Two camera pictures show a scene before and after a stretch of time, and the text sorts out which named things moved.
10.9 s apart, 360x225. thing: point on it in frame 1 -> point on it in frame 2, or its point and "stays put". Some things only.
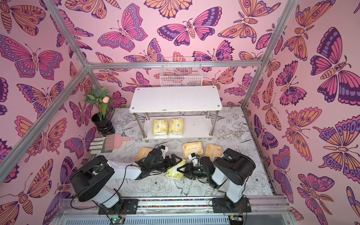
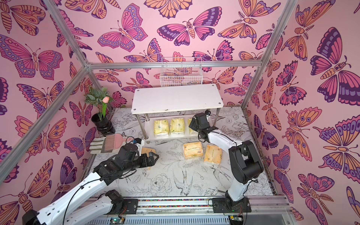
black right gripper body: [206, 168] -> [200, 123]
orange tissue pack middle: [190, 148] stays put
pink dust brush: [107, 144] stays put
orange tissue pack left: [143, 153] stays put
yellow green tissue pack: [173, 172] -> [190, 130]
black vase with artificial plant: [100, 97] stays put
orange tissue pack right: [213, 151] stays put
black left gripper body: [163, 165] -> [138, 162]
